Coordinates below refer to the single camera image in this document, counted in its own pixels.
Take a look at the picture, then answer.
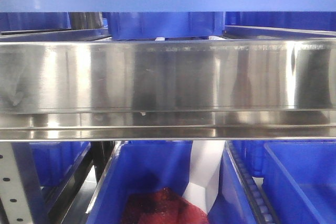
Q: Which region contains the stainless steel shelf edge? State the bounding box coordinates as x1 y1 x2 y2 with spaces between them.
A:
1 39 335 141

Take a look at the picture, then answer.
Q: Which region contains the white plastic piece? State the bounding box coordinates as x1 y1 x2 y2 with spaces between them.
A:
183 140 225 213

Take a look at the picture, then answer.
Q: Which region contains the black roller rail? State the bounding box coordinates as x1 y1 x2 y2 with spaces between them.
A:
226 141 276 223

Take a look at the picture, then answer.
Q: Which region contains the perforated grey shelf upright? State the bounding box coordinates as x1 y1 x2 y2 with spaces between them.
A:
1 142 48 223

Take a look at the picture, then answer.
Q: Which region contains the blue bin lower right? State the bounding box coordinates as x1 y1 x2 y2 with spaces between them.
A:
262 142 335 223

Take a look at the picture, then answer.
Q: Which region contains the blue bin lower left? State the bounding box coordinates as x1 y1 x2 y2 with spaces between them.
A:
29 141 91 188

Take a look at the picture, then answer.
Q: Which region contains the blue bin upper centre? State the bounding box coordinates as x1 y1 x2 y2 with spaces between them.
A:
103 12 224 40

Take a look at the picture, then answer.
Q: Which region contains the blue bin upper left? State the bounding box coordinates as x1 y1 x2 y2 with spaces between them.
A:
1 12 71 31

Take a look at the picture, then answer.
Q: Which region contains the blue bin upper right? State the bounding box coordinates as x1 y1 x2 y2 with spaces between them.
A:
225 12 335 31

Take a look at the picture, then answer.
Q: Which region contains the red mesh cloth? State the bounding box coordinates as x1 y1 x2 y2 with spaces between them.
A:
120 187 209 224

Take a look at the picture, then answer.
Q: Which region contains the blue bin lower centre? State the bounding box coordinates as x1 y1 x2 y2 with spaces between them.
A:
87 141 256 223

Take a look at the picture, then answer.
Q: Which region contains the blue bin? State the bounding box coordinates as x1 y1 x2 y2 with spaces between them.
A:
1 12 71 31
103 12 224 40
87 141 256 223
29 141 91 188
262 142 335 223
225 12 335 31

